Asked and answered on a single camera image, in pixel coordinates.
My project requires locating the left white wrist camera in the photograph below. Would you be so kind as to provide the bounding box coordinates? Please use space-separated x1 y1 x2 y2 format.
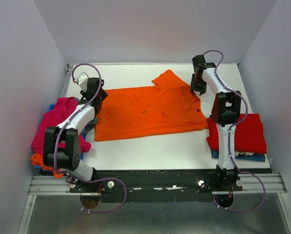
73 72 89 91

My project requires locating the magenta t shirt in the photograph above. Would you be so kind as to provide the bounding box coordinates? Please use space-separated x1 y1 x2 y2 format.
31 97 92 156

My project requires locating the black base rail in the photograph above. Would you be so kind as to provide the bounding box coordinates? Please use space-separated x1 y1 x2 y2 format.
70 169 242 203

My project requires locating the blue plastic bin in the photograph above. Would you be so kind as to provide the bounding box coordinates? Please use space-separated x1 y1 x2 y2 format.
34 103 90 171

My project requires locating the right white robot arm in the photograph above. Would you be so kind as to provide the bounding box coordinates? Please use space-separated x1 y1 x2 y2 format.
190 55 241 171

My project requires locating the folded blue t shirt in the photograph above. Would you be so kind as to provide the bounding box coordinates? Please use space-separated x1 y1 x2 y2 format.
210 150 266 163

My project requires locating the grey blue t shirt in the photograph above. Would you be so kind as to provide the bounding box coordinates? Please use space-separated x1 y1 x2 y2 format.
71 99 98 135

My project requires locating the aluminium frame rail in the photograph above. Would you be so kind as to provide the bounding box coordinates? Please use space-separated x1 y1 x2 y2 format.
29 169 287 195

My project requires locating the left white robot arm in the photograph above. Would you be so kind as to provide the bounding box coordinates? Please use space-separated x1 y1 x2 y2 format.
42 78 107 193

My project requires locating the folded red t shirt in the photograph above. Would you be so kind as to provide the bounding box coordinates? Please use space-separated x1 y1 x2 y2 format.
207 114 267 154

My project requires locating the orange t shirt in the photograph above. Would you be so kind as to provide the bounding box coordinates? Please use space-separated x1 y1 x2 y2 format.
95 70 208 141
31 154 64 179

